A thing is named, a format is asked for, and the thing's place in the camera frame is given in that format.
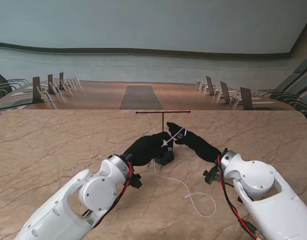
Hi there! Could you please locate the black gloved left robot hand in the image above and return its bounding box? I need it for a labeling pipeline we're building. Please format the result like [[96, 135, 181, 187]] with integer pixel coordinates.
[[123, 131, 175, 167]]

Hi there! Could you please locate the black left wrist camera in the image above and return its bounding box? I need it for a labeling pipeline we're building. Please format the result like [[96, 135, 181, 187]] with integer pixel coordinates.
[[129, 172, 143, 189]]

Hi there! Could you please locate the red black left arm cable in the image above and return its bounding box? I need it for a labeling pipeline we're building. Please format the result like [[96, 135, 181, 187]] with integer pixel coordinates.
[[80, 161, 134, 230]]

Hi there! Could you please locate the red black right arm cable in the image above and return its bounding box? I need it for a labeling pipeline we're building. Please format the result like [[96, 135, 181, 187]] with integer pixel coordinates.
[[217, 154, 267, 240]]

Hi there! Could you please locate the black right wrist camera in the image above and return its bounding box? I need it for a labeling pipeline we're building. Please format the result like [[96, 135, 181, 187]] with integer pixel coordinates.
[[203, 163, 222, 185]]

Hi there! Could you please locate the white wired earphone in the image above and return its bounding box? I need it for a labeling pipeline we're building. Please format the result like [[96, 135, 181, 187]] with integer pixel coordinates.
[[153, 128, 217, 218]]

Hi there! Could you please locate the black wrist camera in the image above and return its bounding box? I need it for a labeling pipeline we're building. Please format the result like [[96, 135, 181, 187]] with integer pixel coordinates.
[[203, 163, 222, 185], [129, 172, 143, 189]]

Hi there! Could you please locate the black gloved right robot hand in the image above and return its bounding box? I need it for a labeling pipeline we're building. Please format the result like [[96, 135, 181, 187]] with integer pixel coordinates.
[[166, 121, 222, 165]]

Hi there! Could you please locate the red black arm cable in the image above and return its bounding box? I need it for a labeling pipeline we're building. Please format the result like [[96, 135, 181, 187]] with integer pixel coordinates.
[[80, 161, 134, 230], [217, 154, 267, 240]]

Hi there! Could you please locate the printed conference room backdrop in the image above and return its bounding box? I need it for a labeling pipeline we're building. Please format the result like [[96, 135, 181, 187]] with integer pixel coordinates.
[[0, 0, 307, 112]]

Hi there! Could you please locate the black T-bar rack marble base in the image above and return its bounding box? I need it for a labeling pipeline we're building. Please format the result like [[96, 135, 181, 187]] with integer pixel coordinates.
[[135, 110, 192, 166]]

